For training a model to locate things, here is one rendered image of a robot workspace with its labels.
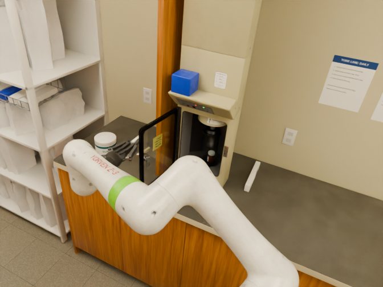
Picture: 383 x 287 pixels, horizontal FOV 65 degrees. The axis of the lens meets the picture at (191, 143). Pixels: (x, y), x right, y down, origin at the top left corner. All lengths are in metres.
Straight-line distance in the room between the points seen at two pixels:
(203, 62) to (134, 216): 0.89
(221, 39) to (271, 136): 0.82
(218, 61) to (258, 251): 0.88
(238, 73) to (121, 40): 1.07
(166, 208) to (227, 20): 0.88
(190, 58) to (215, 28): 0.19
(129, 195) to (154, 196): 0.07
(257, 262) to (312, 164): 1.22
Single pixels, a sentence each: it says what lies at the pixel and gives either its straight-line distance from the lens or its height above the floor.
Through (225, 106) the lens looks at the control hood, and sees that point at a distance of 1.41.
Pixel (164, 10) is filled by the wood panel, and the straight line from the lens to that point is 1.45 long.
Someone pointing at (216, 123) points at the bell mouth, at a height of 1.33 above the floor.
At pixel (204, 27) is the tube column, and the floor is 1.81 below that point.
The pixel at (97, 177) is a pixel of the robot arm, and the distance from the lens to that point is 0.99.
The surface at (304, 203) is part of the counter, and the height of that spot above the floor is 0.94.
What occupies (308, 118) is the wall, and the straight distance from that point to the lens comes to 1.92.
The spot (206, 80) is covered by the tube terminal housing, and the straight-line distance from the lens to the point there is 1.51.
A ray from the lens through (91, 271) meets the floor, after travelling 2.59.
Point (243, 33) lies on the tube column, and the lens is 1.40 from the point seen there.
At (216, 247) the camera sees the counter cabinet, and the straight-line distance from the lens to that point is 1.72.
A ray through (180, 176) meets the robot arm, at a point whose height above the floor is 1.57.
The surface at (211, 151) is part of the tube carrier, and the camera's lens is 1.75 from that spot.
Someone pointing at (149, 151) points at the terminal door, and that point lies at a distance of 1.54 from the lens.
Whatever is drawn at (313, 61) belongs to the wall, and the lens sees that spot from 1.81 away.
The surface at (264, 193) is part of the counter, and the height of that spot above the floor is 0.94.
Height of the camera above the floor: 2.12
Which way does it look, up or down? 33 degrees down
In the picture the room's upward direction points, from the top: 5 degrees clockwise
